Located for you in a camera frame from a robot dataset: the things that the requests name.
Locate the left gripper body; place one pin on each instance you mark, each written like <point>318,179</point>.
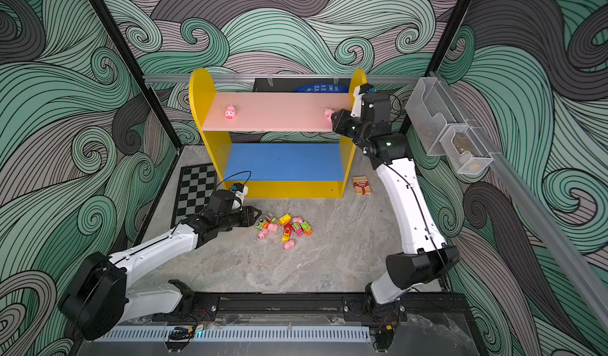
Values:
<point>227,222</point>

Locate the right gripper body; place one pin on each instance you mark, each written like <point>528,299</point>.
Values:
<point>342,122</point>

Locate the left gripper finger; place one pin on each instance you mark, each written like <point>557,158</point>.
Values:
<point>250,211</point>
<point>249,222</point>

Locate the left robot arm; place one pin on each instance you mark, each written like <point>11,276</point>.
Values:
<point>101,294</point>

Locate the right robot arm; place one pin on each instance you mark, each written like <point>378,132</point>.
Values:
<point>425,254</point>

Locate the green orange tractor toy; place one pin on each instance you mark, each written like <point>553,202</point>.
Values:
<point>262,224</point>

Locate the green grey truck toy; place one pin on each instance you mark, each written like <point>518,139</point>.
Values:
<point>270,217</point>

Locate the yellow dump truck toy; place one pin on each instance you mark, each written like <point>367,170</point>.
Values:
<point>286,219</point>

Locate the red yellow bulldozer toy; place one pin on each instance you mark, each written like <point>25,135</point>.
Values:
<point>287,231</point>

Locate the blue oval basket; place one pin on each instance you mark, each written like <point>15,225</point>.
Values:
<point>322,88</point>

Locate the yellow toy shelf unit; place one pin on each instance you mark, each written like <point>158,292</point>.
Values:
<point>273,170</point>

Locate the magenta brown truck toy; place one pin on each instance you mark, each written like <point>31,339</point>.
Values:
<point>298,229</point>

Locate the black white chessboard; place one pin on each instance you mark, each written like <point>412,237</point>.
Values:
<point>194,188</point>

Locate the green orange flatbed truck toy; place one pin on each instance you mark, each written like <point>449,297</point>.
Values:
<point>307,229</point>

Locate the red patterned small box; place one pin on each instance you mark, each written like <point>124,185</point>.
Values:
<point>361,185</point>

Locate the large clear plastic bin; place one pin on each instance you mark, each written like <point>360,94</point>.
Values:
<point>432,109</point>

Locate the black panel behind shelf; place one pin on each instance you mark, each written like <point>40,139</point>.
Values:
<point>290,84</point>

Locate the small clear plastic bin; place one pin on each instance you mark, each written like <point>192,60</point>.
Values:
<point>467,155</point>

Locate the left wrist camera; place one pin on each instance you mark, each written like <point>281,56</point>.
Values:
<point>240,190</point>

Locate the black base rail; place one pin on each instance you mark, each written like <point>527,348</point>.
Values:
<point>351,307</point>

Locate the white slotted cable duct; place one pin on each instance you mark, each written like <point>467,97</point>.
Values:
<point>244,334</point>

